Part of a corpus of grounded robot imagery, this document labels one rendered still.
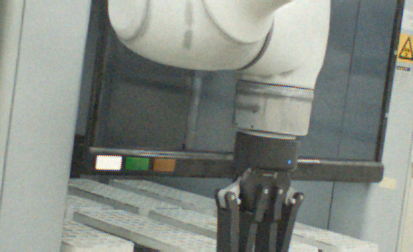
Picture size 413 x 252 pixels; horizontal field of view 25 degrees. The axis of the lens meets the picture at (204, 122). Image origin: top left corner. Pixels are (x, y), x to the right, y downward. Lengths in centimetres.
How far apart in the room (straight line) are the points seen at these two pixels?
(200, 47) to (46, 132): 29
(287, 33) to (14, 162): 36
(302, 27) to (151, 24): 20
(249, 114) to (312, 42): 11
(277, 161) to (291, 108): 6
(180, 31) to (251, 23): 7
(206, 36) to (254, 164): 20
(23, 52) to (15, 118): 8
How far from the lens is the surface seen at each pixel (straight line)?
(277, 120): 104
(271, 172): 108
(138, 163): 119
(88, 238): 127
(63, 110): 114
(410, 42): 163
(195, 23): 90
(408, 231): 368
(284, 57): 102
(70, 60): 114
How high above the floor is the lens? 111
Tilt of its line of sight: 3 degrees down
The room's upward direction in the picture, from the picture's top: 8 degrees clockwise
